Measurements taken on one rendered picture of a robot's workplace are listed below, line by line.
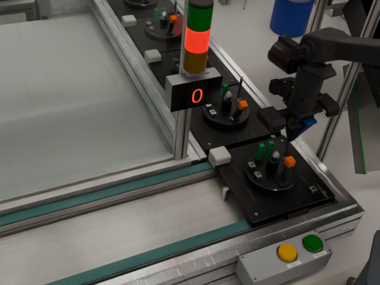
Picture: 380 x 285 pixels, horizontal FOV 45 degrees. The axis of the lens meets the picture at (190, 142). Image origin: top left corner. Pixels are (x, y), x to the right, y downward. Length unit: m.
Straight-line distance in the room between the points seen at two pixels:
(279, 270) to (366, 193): 0.47
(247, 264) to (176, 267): 0.15
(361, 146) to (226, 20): 1.04
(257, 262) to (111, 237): 0.34
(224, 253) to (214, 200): 0.19
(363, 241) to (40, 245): 0.80
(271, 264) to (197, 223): 0.21
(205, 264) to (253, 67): 0.96
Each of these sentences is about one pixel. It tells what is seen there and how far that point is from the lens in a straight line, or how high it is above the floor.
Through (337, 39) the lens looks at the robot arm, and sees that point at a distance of 0.90.
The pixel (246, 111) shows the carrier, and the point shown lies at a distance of 1.36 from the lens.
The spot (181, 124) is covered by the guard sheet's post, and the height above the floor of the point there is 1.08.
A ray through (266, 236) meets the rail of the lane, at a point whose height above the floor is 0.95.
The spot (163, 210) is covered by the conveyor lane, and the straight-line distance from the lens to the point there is 1.16.
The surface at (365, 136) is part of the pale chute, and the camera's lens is 1.29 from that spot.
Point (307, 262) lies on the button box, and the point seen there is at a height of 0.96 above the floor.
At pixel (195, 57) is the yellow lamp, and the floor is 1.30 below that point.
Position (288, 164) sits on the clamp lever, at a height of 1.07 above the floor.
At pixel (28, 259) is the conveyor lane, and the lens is 1.11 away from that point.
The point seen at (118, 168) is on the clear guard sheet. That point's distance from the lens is 1.18.
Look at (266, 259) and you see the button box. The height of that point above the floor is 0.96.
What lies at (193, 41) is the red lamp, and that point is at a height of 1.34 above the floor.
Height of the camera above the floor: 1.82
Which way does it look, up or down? 43 degrees down
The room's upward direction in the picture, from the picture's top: 6 degrees clockwise
